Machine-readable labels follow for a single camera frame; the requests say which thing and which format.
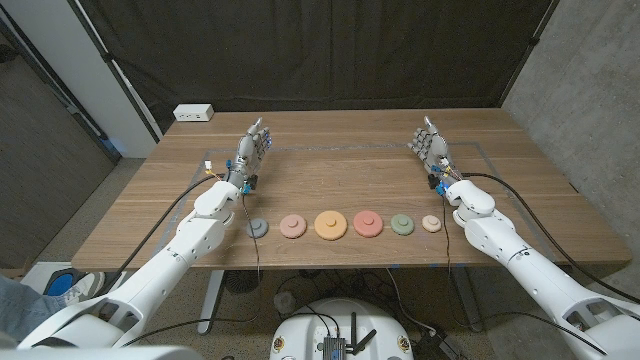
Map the thin black left wrist cable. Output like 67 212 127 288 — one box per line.
241 192 262 286

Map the green toy disc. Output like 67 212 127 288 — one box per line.
390 213 416 237

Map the grey tape outline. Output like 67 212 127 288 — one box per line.
149 141 559 269

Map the person's leg in blue jeans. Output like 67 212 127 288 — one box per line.
0 273 69 344

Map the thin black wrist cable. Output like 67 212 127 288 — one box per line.
241 192 262 286
440 193 452 279

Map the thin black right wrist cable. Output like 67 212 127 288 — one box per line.
440 193 452 279

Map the orange toy disc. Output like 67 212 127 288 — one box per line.
313 209 349 242

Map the small black floor fan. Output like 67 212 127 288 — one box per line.
223 269 264 295

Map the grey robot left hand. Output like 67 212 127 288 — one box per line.
225 117 274 191

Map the grey and white shoe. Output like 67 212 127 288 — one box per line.
62 271 109 306

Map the white floor platform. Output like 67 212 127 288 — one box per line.
19 260 71 296

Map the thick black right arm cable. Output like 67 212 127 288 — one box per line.
460 171 640 305

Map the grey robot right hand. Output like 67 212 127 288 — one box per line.
407 115 464 189

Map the round grey floor object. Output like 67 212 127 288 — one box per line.
273 291 297 315

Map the blue foot pedal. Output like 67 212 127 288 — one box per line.
43 269 76 297

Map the grey router with black antennas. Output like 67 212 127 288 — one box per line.
322 312 378 360

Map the white table leg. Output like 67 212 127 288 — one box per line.
197 269 226 335

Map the coral red toy disc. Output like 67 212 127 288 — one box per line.
352 209 385 239

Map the black power adapter box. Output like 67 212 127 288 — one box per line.
412 329 464 360

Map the dusty pink toy disc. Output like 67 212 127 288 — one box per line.
279 213 308 240

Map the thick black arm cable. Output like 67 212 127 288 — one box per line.
460 171 640 305
99 172 227 297

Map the grey table leg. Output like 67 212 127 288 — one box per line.
449 267 484 334

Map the black backdrop stand pole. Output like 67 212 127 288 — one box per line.
66 0 165 144
496 0 561 109

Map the white power strip box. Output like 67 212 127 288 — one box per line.
172 103 215 123

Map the grey toy disc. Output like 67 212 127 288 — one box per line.
245 217 270 240

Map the white robot torso edge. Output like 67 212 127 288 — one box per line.
0 345 204 360

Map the black backdrop curtain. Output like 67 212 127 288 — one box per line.
77 0 556 135

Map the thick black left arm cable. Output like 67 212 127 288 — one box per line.
99 172 227 297

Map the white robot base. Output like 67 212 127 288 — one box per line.
269 298 415 360

